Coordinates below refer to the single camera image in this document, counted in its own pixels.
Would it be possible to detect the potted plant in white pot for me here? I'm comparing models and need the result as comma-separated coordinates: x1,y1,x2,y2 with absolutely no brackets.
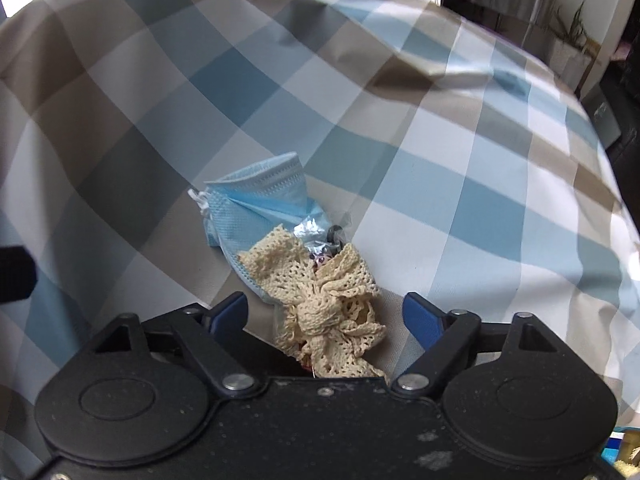
547,0,601,91

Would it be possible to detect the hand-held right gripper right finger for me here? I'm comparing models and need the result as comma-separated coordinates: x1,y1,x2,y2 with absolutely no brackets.
391,291,558,401

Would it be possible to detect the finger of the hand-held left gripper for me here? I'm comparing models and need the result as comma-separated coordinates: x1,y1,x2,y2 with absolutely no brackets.
0,244,38,306

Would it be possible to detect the leaning dark panel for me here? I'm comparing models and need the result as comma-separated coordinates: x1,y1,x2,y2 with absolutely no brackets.
585,85,623,148

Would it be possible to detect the blue brown checked blanket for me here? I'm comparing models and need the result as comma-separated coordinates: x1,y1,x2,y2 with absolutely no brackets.
0,0,640,480

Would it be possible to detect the cream lace cloth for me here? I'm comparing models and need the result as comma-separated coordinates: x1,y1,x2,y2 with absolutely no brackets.
237,225,391,378

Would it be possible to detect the crinkled silver wrapper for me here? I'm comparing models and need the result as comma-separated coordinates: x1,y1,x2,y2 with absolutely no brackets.
292,215,353,261

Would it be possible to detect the blue face mask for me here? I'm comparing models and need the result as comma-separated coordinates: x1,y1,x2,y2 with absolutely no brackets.
189,152,326,306

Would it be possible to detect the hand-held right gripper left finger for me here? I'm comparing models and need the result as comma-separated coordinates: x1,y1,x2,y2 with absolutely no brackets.
91,291,260,398

